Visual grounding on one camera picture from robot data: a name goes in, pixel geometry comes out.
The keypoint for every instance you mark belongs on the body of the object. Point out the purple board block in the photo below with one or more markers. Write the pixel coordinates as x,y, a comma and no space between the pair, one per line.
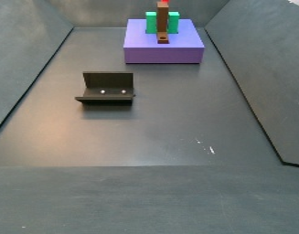
142,49

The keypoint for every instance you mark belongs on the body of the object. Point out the left green block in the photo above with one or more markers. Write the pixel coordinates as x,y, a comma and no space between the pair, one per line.
151,22

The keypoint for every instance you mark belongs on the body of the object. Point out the green block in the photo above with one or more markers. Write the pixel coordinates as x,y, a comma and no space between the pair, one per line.
172,22
151,22

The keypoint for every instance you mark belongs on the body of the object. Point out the right green block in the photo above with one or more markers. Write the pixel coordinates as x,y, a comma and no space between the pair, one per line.
172,22

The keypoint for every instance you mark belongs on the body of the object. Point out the brown L-shaped socket piece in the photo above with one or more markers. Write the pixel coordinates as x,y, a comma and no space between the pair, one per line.
162,18

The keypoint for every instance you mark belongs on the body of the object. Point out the black angle bracket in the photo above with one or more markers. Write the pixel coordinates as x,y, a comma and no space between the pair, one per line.
107,87

